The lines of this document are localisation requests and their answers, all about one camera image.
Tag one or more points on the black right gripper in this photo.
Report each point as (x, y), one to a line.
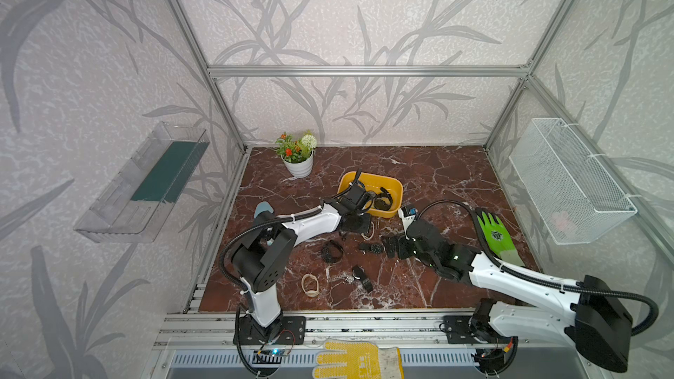
(399, 243)

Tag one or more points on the black mesh strap watch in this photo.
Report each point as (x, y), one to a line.
(374, 248)

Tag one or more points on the cream strap watch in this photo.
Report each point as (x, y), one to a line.
(370, 232)

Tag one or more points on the chunky black sport watch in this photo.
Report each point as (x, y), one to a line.
(383, 200)

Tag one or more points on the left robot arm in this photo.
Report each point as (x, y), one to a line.
(256, 258)

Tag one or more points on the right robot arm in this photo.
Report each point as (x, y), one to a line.
(586, 314)

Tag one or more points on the yellow plastic storage box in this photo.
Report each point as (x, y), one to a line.
(373, 183)

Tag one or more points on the rugged black digital watch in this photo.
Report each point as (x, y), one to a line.
(332, 252)

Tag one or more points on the white ribbed flower pot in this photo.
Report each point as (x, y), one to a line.
(301, 169)

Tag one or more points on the artificial green flower plant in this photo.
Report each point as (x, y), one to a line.
(293, 150)

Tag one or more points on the green and black work glove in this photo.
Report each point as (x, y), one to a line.
(498, 237)

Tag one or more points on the yellow knit work glove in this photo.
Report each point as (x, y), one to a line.
(358, 360)

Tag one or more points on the green sponge pad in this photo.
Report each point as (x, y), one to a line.
(167, 179)

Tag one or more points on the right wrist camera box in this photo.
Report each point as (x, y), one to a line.
(407, 214)

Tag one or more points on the white wire mesh basket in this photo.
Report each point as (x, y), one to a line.
(576, 197)

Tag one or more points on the clear acrylic wall shelf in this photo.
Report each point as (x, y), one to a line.
(137, 203)

